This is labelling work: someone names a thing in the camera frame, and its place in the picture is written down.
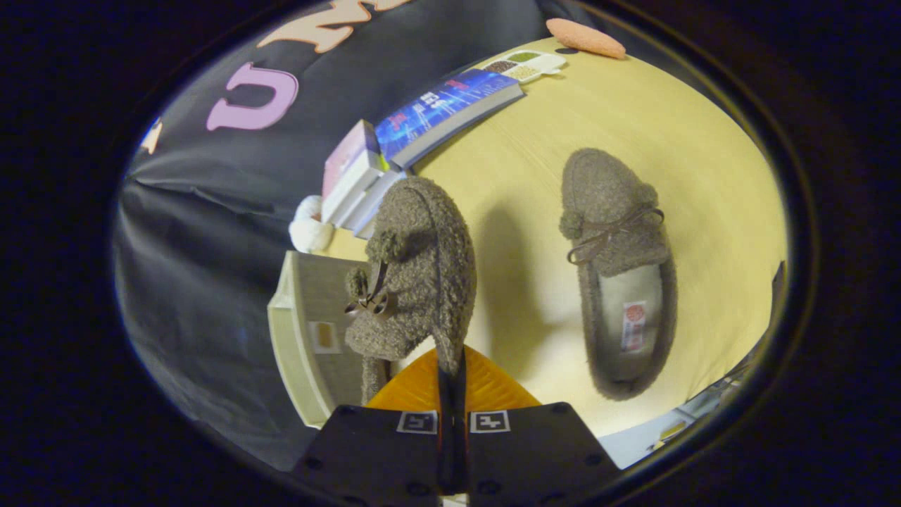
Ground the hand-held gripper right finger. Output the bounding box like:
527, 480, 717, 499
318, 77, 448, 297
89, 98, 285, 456
452, 345, 622, 507

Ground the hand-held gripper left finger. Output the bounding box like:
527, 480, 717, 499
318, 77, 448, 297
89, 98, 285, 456
292, 346, 453, 507

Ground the cream storage box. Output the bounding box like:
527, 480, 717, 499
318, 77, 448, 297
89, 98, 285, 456
267, 251, 395, 429

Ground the fuzzy brown shoe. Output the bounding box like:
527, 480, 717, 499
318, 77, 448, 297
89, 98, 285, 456
344, 176, 477, 406
559, 148, 679, 401

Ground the white plush toy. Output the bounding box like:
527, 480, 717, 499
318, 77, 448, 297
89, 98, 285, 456
288, 195, 336, 254

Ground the black backdrop cloth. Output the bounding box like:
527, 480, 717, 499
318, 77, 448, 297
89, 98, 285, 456
113, 0, 564, 472

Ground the pink and white book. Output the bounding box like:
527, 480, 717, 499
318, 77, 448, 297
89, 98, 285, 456
322, 119, 389, 205

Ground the blue book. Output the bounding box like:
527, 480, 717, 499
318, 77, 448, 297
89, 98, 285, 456
374, 68, 526, 170

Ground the white divided tray of grains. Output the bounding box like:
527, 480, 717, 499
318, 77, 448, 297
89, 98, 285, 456
483, 50, 568, 85

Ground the orange oval sponge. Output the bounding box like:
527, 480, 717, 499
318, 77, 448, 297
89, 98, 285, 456
546, 18, 626, 60

